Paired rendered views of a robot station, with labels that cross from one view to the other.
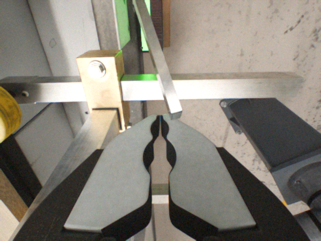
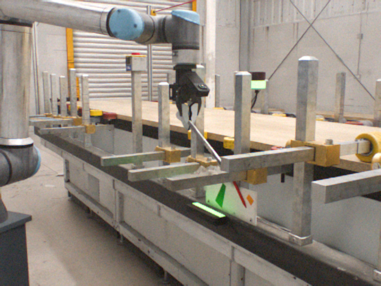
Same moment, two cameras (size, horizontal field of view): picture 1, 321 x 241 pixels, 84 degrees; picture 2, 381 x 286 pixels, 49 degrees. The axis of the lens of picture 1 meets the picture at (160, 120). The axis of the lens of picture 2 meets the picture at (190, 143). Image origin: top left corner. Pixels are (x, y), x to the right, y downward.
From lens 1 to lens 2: 1.30 m
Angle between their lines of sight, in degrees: 54
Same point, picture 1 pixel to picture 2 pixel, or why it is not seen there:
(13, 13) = (264, 204)
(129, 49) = (203, 201)
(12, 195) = (217, 138)
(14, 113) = (225, 144)
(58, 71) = not seen: hidden behind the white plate
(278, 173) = (24, 215)
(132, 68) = (197, 199)
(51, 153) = not seen: hidden behind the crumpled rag
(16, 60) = (250, 188)
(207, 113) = not seen: outside the picture
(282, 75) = (138, 174)
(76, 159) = (200, 129)
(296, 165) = (11, 222)
